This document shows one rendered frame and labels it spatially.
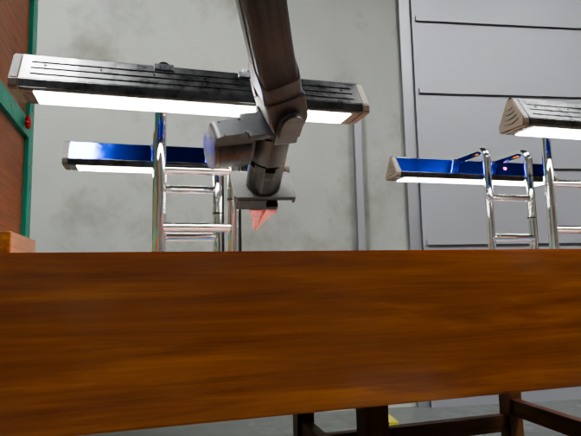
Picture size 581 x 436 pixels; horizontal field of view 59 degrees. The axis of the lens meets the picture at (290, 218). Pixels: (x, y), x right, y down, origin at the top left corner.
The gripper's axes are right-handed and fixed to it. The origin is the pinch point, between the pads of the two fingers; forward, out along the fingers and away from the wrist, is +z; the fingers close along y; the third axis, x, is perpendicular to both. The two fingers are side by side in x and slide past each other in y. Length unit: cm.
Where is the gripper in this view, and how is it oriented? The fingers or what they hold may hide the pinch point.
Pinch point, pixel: (255, 223)
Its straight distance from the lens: 90.1
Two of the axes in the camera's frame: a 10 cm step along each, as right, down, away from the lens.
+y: -9.6, 0.1, -2.7
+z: -1.8, 7.2, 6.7
